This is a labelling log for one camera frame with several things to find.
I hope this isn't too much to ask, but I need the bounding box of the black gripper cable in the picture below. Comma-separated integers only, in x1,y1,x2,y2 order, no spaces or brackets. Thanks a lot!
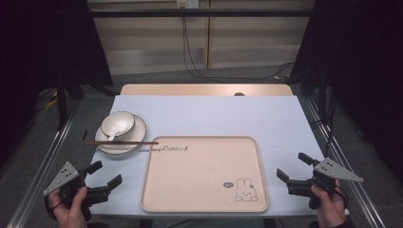
335,184,350,210

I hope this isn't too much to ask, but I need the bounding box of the black stand pole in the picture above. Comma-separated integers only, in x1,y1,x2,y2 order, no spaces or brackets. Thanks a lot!
56,72,68,131
318,66,328,123

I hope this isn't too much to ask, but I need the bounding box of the white plate with dark rim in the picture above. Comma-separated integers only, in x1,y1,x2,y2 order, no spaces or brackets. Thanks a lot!
94,114,147,156

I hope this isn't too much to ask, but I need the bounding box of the white bowl with dark rim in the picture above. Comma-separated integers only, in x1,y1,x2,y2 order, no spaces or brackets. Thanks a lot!
100,110,136,139

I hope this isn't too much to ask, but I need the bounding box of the person's right hand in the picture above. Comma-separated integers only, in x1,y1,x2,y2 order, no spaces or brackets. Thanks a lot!
310,179,349,228

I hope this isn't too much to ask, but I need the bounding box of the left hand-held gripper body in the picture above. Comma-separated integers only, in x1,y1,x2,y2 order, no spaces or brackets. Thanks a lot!
43,161,111,222

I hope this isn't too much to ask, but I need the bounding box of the white ceramic spoon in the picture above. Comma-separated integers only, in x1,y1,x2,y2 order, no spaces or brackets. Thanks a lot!
106,119,129,143

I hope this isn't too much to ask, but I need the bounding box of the beige tray with rabbit print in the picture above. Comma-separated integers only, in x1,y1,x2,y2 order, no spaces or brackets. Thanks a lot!
140,135,270,214

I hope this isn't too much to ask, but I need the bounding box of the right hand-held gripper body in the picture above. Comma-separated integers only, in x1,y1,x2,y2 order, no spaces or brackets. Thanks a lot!
285,157,365,211

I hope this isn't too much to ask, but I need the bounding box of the black horizontal bar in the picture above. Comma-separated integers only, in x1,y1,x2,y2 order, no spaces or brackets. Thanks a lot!
89,9,316,18

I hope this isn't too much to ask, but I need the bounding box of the light wooden table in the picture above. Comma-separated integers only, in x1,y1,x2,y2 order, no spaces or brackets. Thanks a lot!
120,83,295,97

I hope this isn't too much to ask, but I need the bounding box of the black curtain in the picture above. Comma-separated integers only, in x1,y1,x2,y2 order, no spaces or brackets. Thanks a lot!
289,0,403,183
0,0,114,179

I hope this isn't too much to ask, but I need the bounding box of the person's left hand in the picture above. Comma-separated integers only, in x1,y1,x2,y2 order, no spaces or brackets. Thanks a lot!
47,185,89,228

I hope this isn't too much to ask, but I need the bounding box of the aluminium rail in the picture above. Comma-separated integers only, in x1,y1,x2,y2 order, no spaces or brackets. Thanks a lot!
303,96,387,228
6,99,82,228

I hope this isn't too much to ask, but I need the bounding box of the white wall socket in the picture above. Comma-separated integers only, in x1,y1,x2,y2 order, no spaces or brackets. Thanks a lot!
176,0,201,10

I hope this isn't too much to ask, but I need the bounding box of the brown wooden chopstick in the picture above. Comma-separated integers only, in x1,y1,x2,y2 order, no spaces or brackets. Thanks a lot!
83,141,159,146
83,140,159,145

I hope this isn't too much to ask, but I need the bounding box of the white table mat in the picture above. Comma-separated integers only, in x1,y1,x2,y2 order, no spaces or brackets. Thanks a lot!
89,94,327,219

